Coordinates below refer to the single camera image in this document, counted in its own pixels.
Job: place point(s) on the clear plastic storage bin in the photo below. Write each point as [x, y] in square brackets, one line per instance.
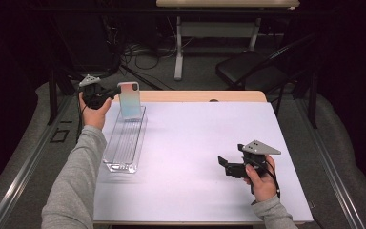
[124, 149]

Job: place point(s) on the iridescent clear phone case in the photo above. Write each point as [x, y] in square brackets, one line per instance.
[129, 101]

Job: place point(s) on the black metal stand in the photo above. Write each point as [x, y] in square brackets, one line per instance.
[313, 101]
[52, 95]

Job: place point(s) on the white-legged background desk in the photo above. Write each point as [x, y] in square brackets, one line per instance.
[178, 47]

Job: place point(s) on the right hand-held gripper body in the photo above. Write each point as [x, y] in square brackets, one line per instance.
[254, 159]

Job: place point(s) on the person's left hand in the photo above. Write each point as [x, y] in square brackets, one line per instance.
[93, 119]

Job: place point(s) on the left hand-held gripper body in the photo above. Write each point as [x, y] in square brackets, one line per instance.
[93, 93]

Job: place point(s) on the white table cover board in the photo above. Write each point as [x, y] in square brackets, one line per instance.
[203, 133]

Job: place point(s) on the person's right hand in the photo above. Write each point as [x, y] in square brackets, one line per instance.
[263, 187]

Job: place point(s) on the light wooden table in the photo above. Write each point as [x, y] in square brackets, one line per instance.
[187, 96]

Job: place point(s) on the black folding chair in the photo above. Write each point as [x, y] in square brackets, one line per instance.
[244, 68]

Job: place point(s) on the metal floor rail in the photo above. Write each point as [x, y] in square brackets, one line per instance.
[22, 171]
[333, 171]

